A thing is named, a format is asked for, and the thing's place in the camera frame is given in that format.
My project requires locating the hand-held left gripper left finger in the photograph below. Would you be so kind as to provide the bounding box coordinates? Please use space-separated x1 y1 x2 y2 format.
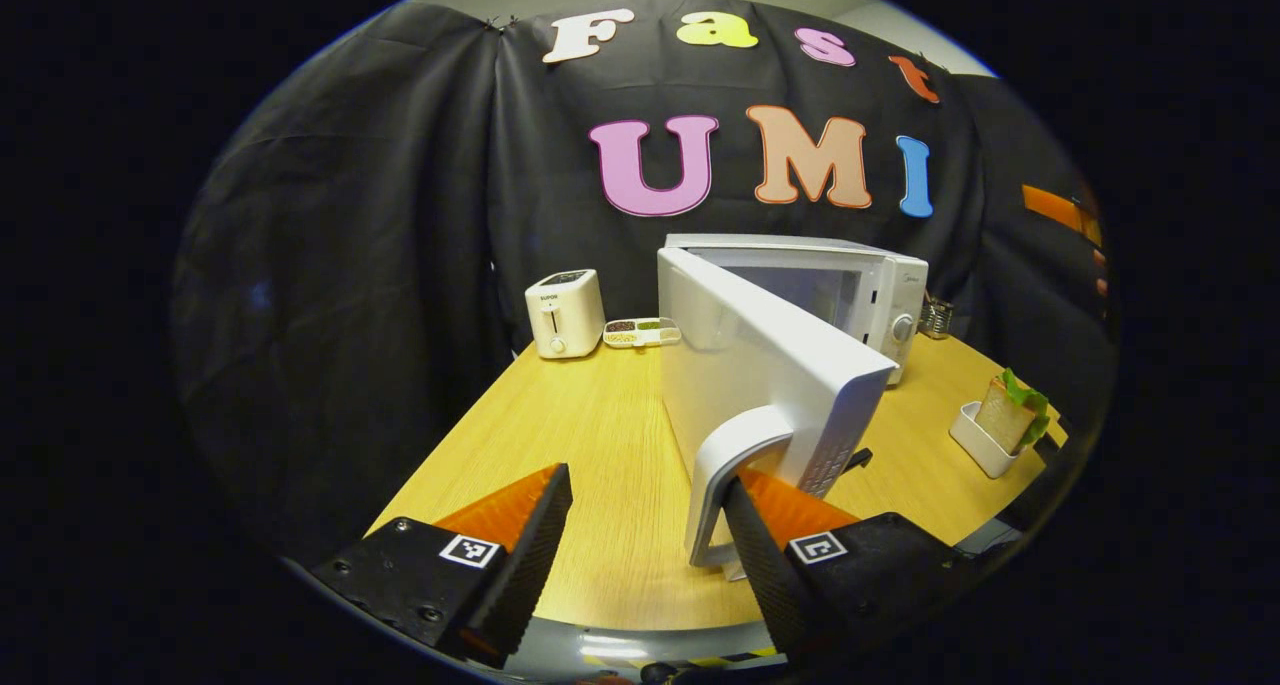
310 462 574 669

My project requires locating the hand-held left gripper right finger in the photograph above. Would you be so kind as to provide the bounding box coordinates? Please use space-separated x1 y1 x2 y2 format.
722 468 1001 671

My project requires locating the lettuce sandwich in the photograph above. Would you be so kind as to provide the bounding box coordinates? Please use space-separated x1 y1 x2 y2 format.
975 368 1051 456

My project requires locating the white microwave oven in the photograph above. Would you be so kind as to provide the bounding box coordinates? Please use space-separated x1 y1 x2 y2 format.
656 233 930 582

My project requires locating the white toaster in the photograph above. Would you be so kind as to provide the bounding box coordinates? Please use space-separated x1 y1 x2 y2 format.
525 269 607 360

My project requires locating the white divided snack tray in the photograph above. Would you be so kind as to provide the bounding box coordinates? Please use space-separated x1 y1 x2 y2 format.
602 317 683 351

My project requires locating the black backdrop cloth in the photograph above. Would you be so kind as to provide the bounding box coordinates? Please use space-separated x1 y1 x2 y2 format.
170 0 1116 566

